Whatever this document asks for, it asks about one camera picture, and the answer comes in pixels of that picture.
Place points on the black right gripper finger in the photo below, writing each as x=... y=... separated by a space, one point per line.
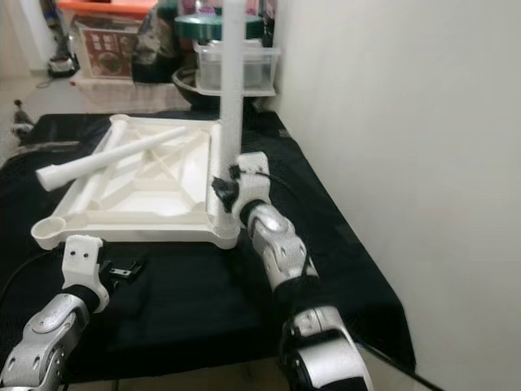
x=217 y=189

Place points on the white plastic table top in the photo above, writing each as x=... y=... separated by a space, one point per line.
x=138 y=199

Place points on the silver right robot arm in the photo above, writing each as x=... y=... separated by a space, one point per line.
x=281 y=244

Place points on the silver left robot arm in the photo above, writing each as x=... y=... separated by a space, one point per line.
x=49 y=342

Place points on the black wok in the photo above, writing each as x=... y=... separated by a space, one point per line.
x=195 y=94

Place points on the black tablecloth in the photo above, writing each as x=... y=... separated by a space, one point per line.
x=212 y=309

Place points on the pink fleece cover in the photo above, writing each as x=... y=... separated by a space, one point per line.
x=122 y=96

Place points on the dark glass pan lid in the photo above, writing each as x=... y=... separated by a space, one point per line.
x=159 y=49

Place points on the green pot lid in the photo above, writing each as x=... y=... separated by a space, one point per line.
x=199 y=26

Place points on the orange-lid box with red poster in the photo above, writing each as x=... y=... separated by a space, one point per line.
x=106 y=49

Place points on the grey upright vacuum cleaner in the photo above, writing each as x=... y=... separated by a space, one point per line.
x=61 y=65

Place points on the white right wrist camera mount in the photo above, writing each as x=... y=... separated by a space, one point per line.
x=252 y=191

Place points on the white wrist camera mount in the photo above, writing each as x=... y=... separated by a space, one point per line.
x=252 y=191
x=83 y=257

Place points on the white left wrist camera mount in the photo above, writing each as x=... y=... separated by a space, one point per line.
x=83 y=257

